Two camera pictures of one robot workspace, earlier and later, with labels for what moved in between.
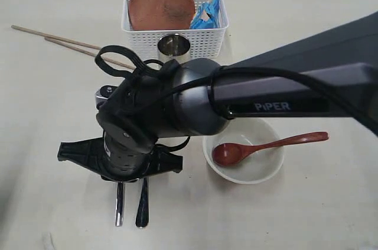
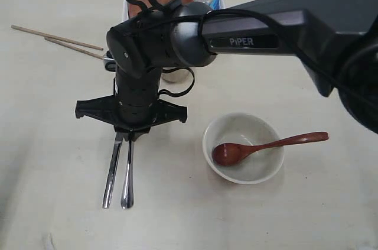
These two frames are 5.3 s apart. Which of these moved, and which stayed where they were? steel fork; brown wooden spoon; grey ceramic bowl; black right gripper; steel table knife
Moved: steel fork; black right gripper; steel table knife
Stayed: brown wooden spoon; grey ceramic bowl
